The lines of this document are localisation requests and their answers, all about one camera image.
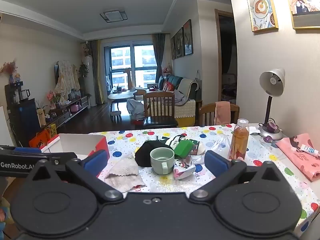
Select small yellow chair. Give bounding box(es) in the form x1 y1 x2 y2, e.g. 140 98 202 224
132 89 148 100

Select white standing air conditioner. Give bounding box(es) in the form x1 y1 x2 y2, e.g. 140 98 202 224
84 56 97 108

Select gold framed food poster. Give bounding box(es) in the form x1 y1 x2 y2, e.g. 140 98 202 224
246 0 279 32

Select white fuzzy cloth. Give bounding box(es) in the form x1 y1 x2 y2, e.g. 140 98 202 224
104 152 147 193

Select pink towel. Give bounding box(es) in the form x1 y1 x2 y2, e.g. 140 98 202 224
214 101 231 125

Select gold framed figure poster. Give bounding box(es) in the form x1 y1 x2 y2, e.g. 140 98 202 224
281 0 320 30

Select wooden giraffe figure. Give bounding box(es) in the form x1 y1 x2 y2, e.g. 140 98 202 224
124 68 133 90

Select red flowers in vase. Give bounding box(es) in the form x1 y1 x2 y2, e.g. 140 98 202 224
0 61 18 84

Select cream blanket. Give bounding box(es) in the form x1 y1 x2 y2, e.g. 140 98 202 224
176 78 198 98

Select small wooden stool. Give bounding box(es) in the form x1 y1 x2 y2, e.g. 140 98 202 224
110 110 122 123

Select low tv cabinet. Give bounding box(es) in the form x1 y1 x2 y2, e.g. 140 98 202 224
47 94 90 128

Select black cloth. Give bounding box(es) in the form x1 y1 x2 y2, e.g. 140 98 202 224
134 140 175 167

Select square ceiling light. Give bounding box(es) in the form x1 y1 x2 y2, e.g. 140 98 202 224
100 9 128 22

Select large window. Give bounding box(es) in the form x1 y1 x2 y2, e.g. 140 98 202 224
104 40 158 90

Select grey yellow curtain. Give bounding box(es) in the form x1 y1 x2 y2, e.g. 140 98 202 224
89 39 105 105
152 33 166 84

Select black water dispenser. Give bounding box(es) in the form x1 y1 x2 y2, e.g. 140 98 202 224
4 81 42 145

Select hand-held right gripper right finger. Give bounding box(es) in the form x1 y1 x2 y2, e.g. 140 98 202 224
190 151 283 203

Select clear plastic bag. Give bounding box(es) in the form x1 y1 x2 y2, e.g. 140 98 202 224
205 132 232 160

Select sofa with lace cover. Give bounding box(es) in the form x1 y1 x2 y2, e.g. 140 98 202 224
157 75 203 128

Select yellow gift bag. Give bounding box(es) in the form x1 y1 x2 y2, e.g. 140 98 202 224
45 124 57 138

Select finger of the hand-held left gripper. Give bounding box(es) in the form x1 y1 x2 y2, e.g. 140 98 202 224
0 145 42 155
47 152 77 167

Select grey cloth bundle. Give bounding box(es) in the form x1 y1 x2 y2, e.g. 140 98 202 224
126 99 145 120

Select orange gift bag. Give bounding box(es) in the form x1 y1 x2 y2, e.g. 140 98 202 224
29 130 50 148

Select floral cloth cover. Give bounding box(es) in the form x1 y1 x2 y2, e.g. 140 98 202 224
54 60 80 98

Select pink flower bouquet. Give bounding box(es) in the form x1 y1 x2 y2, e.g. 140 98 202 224
47 91 62 109

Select orange drink bottle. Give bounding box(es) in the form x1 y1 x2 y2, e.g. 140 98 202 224
229 119 250 162

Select wooden coffee table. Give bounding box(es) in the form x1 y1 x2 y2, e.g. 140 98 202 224
107 91 135 110

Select balloon print tablecloth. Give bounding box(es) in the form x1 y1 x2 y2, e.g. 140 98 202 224
87 124 320 240

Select white pink cartoon packet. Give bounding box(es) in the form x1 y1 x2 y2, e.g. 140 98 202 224
173 155 197 180

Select pink printed plastic bag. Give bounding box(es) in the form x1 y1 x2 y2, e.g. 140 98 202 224
275 133 320 182

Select white blue tube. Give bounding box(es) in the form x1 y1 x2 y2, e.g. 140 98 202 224
299 145 320 157

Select wooden chair dark seat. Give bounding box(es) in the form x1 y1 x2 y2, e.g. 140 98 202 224
143 92 178 128

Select pale green ceramic cup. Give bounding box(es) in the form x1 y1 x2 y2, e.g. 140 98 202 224
150 147 175 175

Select white green christmas tote bag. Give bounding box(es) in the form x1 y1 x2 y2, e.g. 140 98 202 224
156 134 207 155

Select white desk lamp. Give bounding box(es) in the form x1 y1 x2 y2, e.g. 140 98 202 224
257 68 286 140

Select red white cardboard box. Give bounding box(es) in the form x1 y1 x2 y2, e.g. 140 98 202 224
40 133 110 178

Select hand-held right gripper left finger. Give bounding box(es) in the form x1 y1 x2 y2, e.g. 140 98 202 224
27 149 124 204

